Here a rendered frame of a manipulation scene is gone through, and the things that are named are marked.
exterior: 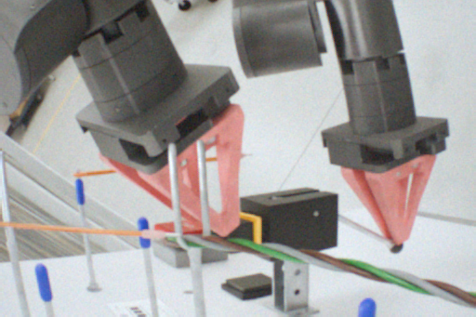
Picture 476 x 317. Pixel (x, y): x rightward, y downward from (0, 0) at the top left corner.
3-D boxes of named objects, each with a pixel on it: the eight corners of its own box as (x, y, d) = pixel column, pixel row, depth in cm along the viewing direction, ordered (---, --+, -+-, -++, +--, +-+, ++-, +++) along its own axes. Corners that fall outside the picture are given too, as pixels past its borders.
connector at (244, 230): (288, 244, 45) (288, 216, 45) (227, 255, 42) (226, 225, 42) (263, 236, 47) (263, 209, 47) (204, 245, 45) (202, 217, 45)
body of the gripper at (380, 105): (399, 166, 44) (381, 61, 43) (321, 153, 53) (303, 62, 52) (453, 141, 47) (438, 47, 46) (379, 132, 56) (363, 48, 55)
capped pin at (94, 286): (105, 289, 53) (89, 167, 52) (93, 293, 52) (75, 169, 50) (96, 285, 54) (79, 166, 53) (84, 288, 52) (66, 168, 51)
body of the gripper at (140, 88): (158, 166, 34) (95, 45, 31) (85, 139, 42) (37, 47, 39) (248, 95, 37) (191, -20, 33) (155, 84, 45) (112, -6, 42)
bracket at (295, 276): (320, 312, 46) (322, 252, 45) (292, 320, 45) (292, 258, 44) (288, 298, 50) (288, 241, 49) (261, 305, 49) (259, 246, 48)
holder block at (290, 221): (337, 247, 46) (338, 193, 46) (270, 262, 44) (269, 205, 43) (308, 237, 50) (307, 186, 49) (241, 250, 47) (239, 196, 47)
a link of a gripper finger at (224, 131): (212, 273, 38) (135, 145, 34) (152, 242, 44) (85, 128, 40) (291, 204, 41) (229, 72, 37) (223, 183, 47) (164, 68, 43)
